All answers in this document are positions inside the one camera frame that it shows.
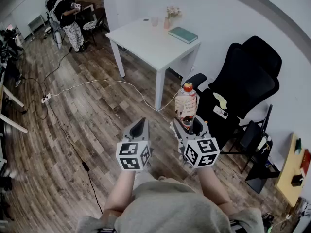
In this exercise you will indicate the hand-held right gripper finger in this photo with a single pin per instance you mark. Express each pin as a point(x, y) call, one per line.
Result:
point(203, 128)
point(180, 131)

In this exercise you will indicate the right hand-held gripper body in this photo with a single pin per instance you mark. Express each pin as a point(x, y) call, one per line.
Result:
point(200, 152)

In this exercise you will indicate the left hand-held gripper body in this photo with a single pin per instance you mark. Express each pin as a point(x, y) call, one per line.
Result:
point(132, 155)

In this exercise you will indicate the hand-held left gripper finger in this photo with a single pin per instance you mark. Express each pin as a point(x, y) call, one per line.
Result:
point(145, 132)
point(133, 130)

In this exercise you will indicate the person's right forearm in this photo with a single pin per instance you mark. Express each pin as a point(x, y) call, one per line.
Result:
point(215, 188)

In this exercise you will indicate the person's left forearm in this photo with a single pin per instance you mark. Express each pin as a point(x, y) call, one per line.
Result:
point(119, 195)

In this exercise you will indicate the white remote control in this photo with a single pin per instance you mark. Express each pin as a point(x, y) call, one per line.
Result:
point(220, 112)

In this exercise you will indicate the pale yellow paper scrap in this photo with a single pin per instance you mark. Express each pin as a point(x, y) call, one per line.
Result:
point(220, 99)

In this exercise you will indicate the black power adapter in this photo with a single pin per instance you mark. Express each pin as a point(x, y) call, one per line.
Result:
point(85, 166)

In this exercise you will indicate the black folding chair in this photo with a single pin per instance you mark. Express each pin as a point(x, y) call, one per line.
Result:
point(255, 135)

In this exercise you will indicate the person's grey shirt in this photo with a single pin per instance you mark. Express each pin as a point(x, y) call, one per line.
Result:
point(170, 207)

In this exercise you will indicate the black office chair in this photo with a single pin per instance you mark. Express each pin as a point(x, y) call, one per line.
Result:
point(247, 76)

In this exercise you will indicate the white table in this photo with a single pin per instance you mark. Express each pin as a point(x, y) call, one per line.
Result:
point(150, 45)

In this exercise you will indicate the light wooden desk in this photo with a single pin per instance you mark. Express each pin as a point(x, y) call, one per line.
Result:
point(289, 169)

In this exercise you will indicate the white power strip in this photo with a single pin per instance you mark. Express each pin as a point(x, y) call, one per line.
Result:
point(46, 98)

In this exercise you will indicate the green bottle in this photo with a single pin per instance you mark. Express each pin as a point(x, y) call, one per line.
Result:
point(298, 145)

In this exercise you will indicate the green book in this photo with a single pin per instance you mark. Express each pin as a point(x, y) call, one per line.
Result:
point(182, 35)

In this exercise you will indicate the small black box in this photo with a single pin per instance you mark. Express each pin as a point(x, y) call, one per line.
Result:
point(296, 180)

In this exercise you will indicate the red book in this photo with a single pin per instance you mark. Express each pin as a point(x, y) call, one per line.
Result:
point(305, 162)

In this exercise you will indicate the pink cup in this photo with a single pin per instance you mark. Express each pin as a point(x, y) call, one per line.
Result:
point(154, 22)

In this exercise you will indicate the pink vase with flowers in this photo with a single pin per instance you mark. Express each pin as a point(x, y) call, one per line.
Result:
point(167, 21)

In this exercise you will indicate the brown chair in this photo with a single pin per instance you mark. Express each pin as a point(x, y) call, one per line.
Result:
point(96, 24)

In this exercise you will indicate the white standing fan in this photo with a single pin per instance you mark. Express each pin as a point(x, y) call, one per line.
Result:
point(58, 39)

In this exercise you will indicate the white low bench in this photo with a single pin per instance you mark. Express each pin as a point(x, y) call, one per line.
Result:
point(36, 23)

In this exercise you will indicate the black equipment pile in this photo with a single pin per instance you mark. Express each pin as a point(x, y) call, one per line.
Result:
point(9, 42)

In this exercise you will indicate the white desk frame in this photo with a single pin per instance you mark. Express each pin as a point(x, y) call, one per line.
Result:
point(12, 110)

